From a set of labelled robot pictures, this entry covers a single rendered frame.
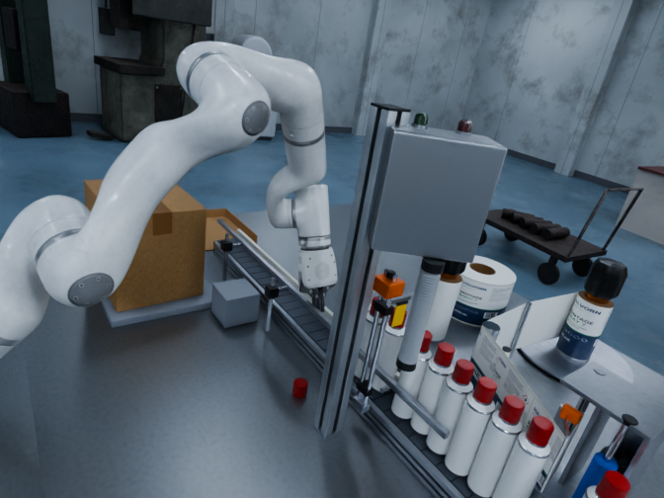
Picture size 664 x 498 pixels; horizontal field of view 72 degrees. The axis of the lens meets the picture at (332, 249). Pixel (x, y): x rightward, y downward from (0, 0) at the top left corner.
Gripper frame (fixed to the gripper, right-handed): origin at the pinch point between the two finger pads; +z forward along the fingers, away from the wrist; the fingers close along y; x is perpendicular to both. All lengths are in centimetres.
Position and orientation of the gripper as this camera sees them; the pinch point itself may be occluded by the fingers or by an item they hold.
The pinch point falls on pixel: (318, 303)
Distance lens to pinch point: 121.8
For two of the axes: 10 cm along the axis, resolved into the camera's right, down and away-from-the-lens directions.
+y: 8.1, -1.2, 5.7
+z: 0.5, 9.9, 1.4
